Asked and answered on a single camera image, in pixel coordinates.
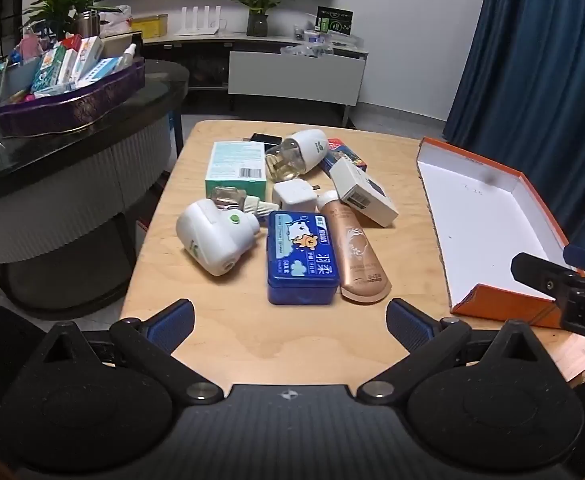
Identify blue floss pick box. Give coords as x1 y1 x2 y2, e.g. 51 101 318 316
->
266 210 340 306

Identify white charger box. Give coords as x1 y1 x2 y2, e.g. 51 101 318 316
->
329 158 399 228

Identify rose gold cosmetic tube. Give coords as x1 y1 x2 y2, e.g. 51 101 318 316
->
317 191 391 304

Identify orange white cardboard box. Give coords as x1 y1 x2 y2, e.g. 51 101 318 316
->
416 138 568 330

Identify white mosquito repellent heater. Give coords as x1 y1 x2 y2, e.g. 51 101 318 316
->
175 198 261 276

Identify dark round side table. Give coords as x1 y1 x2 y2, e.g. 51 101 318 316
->
0 60 189 320

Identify clear liquid refill bottle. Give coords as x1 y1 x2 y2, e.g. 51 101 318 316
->
208 186 279 219

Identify blue curtain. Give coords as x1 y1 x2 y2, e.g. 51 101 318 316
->
443 0 585 248

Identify white power adapter cube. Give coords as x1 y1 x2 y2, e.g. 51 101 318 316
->
272 178 317 212

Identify green white medicine box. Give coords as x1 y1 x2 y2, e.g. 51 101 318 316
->
204 141 268 200

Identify blue red card box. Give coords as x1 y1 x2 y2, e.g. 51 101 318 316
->
319 138 367 176

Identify small black flat box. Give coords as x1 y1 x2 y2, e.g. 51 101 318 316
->
249 133 283 151

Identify purple oval tray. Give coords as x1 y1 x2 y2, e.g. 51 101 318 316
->
0 58 145 138

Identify teal white box in tray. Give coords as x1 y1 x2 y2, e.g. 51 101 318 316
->
30 44 67 93

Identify white spray bottle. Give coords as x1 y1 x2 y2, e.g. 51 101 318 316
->
114 44 136 73

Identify white tv cabinet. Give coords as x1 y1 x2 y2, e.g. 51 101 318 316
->
143 32 369 127

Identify white wifi router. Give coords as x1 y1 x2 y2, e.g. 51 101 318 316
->
175 6 222 36

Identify yellow box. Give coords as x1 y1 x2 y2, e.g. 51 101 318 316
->
131 13 168 41

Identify white plastic bag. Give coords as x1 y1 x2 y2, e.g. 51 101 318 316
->
99 4 133 38

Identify steel thermos cup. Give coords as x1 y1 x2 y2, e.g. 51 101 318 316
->
74 9 100 38

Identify black green sign card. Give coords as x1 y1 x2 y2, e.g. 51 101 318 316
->
314 6 353 36

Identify potted plant left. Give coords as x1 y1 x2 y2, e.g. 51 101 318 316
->
22 0 106 40

